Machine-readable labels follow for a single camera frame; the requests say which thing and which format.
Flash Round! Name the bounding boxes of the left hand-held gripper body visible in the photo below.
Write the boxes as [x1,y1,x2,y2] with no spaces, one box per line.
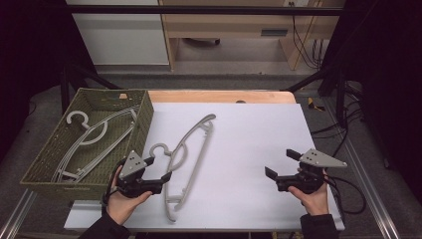
[115,149,163,199]

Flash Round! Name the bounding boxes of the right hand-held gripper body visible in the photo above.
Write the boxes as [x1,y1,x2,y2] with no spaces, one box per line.
[276,148,347,194]

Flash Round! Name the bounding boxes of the green woven basket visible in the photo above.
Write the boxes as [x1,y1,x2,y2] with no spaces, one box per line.
[19,87,155,202]

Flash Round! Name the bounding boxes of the person's left hand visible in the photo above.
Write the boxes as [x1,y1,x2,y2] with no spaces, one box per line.
[105,165,153,226]

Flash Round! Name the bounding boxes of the person's right hand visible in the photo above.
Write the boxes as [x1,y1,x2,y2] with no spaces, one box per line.
[288,170,331,217]

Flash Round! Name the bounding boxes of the white mat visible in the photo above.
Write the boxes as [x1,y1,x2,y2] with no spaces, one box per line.
[64,103,346,232]

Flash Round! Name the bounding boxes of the yellow and black tool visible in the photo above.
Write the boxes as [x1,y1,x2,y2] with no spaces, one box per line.
[307,97,326,113]

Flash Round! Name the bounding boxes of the wooden table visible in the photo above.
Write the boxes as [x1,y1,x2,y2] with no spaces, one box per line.
[147,90,298,105]

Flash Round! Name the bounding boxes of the black curtain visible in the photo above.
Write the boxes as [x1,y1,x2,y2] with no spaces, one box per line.
[0,0,99,162]
[317,0,422,202]

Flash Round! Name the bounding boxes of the white cabinet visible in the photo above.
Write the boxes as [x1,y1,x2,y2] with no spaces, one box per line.
[66,0,170,66]

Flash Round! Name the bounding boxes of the wooden desk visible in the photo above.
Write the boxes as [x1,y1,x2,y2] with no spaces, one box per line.
[158,0,346,72]

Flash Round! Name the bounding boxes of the black floor cables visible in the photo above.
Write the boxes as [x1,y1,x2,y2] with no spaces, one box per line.
[311,81,364,157]

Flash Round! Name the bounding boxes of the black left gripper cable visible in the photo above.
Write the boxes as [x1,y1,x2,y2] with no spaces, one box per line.
[102,158,128,207]

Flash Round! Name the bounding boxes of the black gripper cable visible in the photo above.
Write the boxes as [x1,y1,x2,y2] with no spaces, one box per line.
[326,175,368,216]
[102,158,128,207]

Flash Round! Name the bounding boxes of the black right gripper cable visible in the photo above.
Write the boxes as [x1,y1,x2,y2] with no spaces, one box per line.
[326,175,368,216]

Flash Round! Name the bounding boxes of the black frame leg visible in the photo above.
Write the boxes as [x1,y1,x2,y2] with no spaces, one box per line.
[60,63,123,115]
[284,64,348,127]

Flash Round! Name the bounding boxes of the aluminium rail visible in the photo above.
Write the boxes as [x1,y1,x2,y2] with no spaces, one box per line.
[0,189,38,239]
[326,99,402,239]

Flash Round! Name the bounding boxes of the black hanging cables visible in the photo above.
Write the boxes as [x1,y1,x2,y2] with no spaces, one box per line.
[288,1,322,70]

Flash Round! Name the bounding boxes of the black horizontal frame bar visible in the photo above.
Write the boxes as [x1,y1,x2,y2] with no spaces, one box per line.
[64,4,344,17]

